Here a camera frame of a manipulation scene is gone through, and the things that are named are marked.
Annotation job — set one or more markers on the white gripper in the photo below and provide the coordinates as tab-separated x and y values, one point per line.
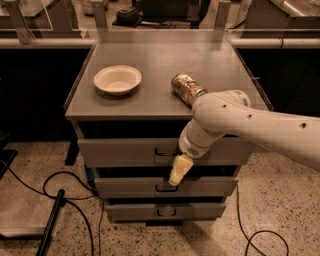
190	146

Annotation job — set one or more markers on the grey top drawer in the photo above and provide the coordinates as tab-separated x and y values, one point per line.
150	152

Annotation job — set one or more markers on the grey drawer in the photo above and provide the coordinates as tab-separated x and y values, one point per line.
164	212
150	152
159	187

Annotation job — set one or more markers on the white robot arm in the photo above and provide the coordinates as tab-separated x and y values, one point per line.
217	114

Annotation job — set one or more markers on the grey bottom drawer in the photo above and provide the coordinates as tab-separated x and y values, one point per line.
164	212

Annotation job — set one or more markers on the grey drawer cabinet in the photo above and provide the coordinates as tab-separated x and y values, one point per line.
153	110

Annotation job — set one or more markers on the grey middle drawer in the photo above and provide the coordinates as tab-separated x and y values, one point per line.
159	187

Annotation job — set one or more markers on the crushed gold soda can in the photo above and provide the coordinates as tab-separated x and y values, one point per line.
187	88

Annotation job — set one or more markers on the white paper bowl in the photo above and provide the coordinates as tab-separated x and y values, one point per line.
117	80

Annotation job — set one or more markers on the black floor bar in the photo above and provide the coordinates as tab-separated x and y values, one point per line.
47	234

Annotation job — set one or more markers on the black round object behind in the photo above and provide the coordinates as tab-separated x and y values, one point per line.
128	16

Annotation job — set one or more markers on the white horizontal rail pipe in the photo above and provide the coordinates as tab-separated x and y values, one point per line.
247	43

